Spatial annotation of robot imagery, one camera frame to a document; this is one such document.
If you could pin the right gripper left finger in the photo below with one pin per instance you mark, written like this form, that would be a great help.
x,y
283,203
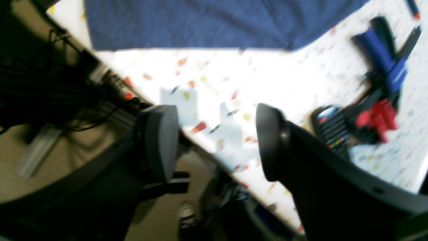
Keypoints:
x,y
97,202

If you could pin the black TV remote control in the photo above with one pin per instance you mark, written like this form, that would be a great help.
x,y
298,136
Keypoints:
x,y
328,124

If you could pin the white power strip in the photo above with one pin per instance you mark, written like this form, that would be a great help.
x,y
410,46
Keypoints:
x,y
112,85

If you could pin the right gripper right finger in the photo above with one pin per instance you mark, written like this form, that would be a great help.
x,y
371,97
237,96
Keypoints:
x,y
335,199

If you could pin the orange blue T-handle screwdriver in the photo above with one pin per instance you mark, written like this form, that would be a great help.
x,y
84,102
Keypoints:
x,y
414,9

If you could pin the blue grey T-shirt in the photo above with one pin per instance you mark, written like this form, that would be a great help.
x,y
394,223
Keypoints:
x,y
186,24

